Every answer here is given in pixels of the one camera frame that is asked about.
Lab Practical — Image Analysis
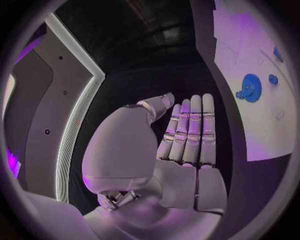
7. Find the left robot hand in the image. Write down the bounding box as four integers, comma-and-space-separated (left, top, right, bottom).
81, 91, 235, 240

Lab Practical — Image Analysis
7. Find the white task board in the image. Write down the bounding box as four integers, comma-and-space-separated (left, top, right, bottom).
212, 0, 297, 162

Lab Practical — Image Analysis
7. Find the blue gear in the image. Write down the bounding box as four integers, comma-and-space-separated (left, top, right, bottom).
241, 73, 263, 103

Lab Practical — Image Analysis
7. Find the blue peg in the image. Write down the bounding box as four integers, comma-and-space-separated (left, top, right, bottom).
268, 74, 280, 86

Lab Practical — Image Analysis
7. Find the blue block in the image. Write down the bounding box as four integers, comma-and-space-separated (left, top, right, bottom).
273, 46, 285, 63

